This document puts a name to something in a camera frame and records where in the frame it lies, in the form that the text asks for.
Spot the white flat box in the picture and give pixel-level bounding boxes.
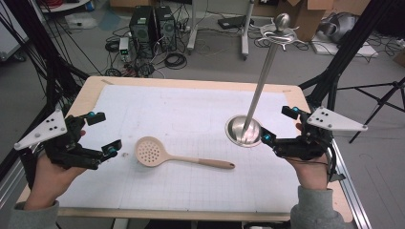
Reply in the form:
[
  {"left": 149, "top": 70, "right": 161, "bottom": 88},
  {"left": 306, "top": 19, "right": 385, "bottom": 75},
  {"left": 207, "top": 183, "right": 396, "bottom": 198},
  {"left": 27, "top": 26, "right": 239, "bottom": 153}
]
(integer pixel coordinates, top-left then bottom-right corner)
[{"left": 310, "top": 32, "right": 379, "bottom": 59}]

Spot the black cable coil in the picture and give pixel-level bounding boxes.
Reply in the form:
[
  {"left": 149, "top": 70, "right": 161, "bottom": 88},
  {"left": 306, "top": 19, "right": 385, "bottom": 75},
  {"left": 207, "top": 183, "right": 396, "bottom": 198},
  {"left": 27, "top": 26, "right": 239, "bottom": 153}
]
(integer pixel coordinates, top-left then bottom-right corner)
[
  {"left": 163, "top": 52, "right": 188, "bottom": 71},
  {"left": 104, "top": 40, "right": 120, "bottom": 53}
]

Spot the person's left hand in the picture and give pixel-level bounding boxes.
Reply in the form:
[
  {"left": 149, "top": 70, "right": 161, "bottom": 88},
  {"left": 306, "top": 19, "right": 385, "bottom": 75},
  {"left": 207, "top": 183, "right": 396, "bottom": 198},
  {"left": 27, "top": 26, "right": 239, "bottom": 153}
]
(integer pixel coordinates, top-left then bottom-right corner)
[{"left": 24, "top": 154, "right": 88, "bottom": 212}]

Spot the small bench power supply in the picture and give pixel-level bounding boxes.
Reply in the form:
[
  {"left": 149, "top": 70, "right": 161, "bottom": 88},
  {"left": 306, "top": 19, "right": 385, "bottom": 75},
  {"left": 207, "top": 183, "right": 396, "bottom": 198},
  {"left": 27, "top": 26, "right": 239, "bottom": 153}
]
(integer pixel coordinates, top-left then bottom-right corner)
[{"left": 118, "top": 36, "right": 132, "bottom": 62}]

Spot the black tripod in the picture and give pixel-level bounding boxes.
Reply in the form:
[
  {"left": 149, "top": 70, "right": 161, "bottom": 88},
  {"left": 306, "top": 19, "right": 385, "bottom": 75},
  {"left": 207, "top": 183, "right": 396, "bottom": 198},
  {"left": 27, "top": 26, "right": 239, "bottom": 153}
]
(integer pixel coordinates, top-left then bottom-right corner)
[{"left": 337, "top": 75, "right": 405, "bottom": 145}]

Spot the small cardboard box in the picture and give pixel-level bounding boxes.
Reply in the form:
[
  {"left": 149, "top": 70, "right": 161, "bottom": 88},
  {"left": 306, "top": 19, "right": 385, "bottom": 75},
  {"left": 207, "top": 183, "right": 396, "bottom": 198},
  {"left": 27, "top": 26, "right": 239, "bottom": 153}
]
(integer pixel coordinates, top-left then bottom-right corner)
[{"left": 393, "top": 50, "right": 405, "bottom": 68}]

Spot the large cardboard box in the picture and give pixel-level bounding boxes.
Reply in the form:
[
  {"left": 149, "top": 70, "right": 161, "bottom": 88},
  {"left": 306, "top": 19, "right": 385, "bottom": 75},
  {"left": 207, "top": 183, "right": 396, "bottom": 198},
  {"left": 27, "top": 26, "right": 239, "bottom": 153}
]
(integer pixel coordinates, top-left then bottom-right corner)
[{"left": 275, "top": 0, "right": 335, "bottom": 43}]

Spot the black computer tower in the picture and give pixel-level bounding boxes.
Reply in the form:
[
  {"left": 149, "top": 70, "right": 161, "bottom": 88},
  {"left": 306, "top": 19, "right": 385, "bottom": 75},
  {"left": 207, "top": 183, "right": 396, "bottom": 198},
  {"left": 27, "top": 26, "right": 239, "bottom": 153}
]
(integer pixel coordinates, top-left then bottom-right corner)
[
  {"left": 154, "top": 5, "right": 178, "bottom": 53},
  {"left": 129, "top": 5, "right": 155, "bottom": 60}
]

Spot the silver grey device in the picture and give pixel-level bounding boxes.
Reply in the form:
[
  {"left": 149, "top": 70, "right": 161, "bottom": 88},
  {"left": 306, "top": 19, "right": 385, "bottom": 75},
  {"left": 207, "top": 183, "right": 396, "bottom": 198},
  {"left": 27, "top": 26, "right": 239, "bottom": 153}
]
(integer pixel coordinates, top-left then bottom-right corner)
[{"left": 318, "top": 11, "right": 359, "bottom": 44}]

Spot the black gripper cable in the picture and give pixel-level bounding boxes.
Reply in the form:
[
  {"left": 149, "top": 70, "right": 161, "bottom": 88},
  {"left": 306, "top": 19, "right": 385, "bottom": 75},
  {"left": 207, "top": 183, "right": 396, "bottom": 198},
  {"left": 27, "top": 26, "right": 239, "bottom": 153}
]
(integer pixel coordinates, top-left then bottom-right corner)
[{"left": 324, "top": 147, "right": 348, "bottom": 184}]

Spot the white gridded mat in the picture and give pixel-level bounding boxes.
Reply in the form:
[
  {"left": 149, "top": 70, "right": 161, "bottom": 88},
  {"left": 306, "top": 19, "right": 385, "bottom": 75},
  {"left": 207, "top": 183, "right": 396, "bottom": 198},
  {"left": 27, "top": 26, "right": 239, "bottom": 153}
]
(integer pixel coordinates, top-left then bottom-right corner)
[{"left": 56, "top": 84, "right": 302, "bottom": 214}]

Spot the white desk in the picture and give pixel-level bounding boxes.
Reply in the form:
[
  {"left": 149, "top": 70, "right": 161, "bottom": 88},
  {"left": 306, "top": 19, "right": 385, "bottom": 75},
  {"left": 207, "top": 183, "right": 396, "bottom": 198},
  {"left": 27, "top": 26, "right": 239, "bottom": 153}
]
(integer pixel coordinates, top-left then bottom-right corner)
[{"left": 186, "top": 0, "right": 256, "bottom": 61}]

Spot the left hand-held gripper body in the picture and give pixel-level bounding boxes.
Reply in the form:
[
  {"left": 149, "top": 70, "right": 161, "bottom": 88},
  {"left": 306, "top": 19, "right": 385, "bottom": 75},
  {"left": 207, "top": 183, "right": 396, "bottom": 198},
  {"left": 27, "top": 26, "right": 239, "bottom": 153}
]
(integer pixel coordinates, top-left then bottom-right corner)
[{"left": 13, "top": 109, "right": 109, "bottom": 171}]

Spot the person's right hand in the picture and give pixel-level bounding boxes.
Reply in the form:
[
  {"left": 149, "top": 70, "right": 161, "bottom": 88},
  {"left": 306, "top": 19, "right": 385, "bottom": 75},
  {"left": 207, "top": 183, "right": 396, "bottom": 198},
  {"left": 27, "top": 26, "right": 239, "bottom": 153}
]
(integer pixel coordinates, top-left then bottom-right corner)
[{"left": 285, "top": 153, "right": 330, "bottom": 191}]

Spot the black flat case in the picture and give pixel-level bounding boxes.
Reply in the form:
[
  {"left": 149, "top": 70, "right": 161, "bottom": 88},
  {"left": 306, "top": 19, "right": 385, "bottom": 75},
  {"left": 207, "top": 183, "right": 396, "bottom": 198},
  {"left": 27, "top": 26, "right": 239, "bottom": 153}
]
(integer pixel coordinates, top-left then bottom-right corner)
[{"left": 217, "top": 14, "right": 255, "bottom": 31}]

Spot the black metal frame strut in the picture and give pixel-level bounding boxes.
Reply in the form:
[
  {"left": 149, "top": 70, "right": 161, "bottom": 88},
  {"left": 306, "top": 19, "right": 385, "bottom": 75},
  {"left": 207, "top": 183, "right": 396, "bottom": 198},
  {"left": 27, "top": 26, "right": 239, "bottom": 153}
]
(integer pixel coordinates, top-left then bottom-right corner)
[
  {"left": 0, "top": 0, "right": 91, "bottom": 113},
  {"left": 299, "top": 0, "right": 397, "bottom": 109}
]

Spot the aluminium rail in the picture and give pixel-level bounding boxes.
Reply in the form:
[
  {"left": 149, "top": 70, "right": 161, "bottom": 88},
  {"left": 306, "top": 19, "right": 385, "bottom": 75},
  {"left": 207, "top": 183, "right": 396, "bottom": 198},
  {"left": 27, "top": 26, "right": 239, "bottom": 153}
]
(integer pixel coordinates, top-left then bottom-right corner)
[
  {"left": 0, "top": 158, "right": 32, "bottom": 211},
  {"left": 329, "top": 139, "right": 373, "bottom": 229}
]

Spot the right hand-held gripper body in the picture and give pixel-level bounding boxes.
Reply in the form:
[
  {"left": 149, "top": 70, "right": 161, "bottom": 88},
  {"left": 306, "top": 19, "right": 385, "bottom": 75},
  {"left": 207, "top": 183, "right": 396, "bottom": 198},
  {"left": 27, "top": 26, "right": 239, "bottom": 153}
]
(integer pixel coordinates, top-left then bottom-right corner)
[{"left": 272, "top": 106, "right": 369, "bottom": 161}]

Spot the white round table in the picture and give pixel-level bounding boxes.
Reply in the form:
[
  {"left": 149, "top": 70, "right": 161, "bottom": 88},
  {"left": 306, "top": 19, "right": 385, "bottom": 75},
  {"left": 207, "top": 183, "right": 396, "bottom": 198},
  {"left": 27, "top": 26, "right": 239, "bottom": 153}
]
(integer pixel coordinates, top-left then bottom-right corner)
[{"left": 39, "top": 0, "right": 92, "bottom": 13}]

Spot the beige slotted skimmer spoon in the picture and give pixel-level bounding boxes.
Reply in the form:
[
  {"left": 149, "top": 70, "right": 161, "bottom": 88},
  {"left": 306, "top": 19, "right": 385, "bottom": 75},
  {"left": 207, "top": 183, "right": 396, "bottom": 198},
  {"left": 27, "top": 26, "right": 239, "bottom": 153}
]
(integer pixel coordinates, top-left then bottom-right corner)
[{"left": 134, "top": 135, "right": 236, "bottom": 170}]

